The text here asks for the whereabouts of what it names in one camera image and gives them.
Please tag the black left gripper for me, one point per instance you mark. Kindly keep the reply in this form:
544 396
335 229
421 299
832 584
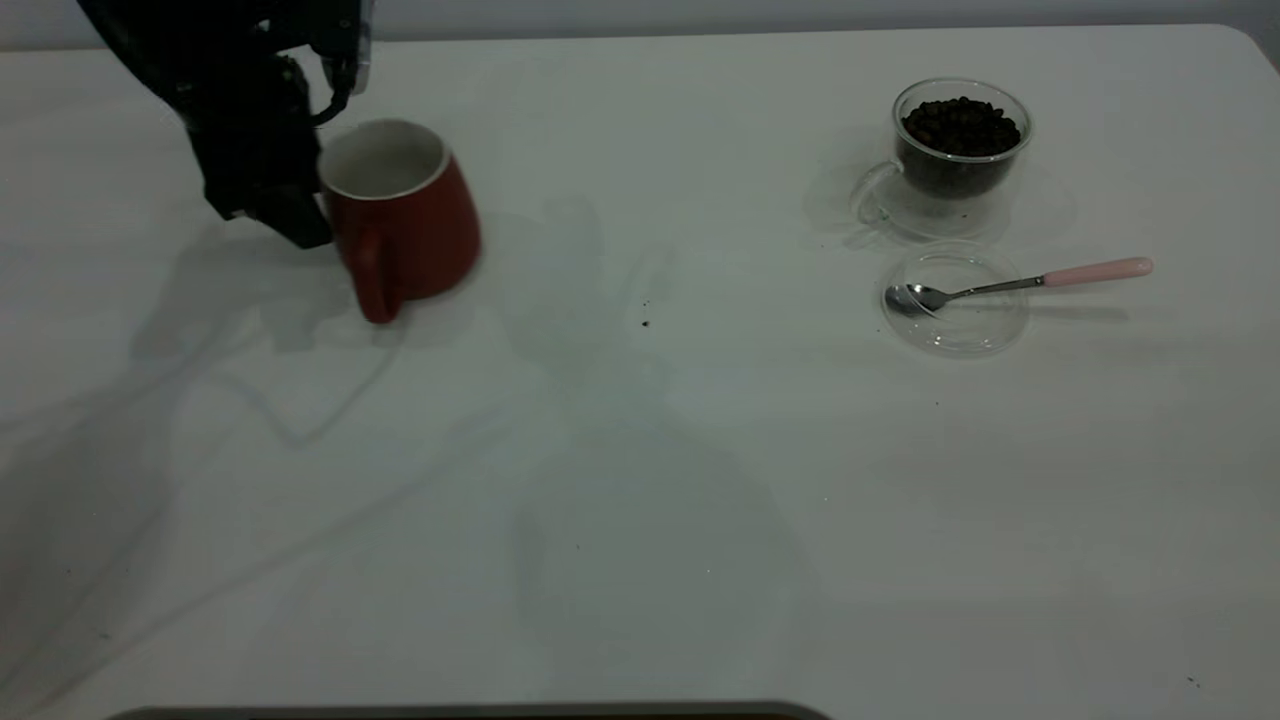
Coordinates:
250 140

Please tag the red ceramic mug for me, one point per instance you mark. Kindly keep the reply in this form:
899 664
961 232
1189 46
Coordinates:
420 240

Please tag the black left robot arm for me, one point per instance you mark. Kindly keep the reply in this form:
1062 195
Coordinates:
180 40

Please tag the coffee beans heap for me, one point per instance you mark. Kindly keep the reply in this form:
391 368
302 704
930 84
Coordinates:
960 130

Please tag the clear round glass saucer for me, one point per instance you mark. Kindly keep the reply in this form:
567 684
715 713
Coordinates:
960 335

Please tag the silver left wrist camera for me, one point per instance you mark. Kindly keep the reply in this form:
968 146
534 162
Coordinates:
357 45

